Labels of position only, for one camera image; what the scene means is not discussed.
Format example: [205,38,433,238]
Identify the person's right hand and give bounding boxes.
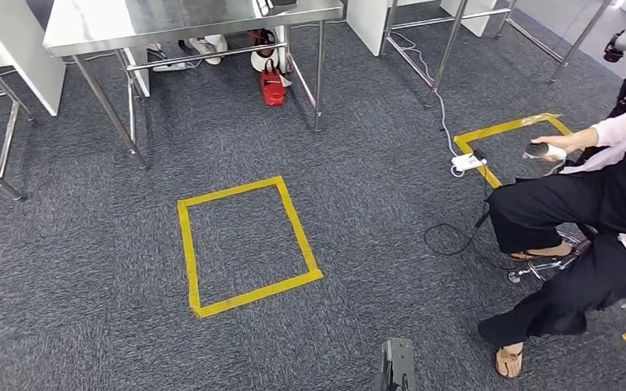
[544,134,585,163]

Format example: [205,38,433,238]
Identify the stainless steel workbench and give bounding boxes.
[42,0,345,169]

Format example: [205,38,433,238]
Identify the person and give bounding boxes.
[477,83,626,379]

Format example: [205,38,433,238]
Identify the white power strip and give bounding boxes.
[450,152,488,175]

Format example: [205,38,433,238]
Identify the chrome stool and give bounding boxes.
[507,226,597,284]

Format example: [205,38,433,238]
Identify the person's foot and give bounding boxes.
[507,241,575,263]
[495,345,525,379]

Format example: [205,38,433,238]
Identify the red handbag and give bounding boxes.
[259,59,287,107]

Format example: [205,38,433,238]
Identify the white round bag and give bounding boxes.
[250,48,293,87]

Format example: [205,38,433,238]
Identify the white shoe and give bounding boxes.
[205,33,229,54]
[188,37,223,66]

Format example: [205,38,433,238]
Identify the white power cable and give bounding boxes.
[390,31,465,178]

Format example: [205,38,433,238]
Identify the black floor cable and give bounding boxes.
[423,161,495,257]

